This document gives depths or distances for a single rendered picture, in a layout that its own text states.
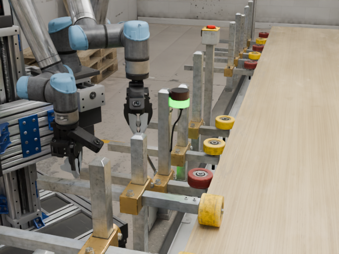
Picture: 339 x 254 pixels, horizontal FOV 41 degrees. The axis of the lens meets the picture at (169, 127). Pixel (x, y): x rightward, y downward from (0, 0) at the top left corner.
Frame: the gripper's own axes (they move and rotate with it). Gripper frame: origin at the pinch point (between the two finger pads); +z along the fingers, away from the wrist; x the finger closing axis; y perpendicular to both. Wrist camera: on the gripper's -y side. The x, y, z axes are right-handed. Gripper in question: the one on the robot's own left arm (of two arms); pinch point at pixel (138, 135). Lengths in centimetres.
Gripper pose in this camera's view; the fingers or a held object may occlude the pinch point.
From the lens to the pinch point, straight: 145.4
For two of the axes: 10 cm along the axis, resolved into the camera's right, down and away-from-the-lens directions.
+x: -10.0, 0.2, -0.8
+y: -0.8, -3.8, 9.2
